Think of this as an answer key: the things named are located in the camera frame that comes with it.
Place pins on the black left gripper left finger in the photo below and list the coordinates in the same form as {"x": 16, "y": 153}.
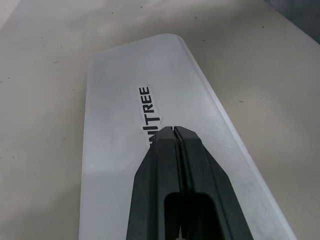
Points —
{"x": 160, "y": 170}

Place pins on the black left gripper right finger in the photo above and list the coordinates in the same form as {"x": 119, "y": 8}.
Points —
{"x": 202, "y": 175}

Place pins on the white Unitree pencil case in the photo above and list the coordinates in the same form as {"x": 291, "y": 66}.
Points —
{"x": 120, "y": 87}

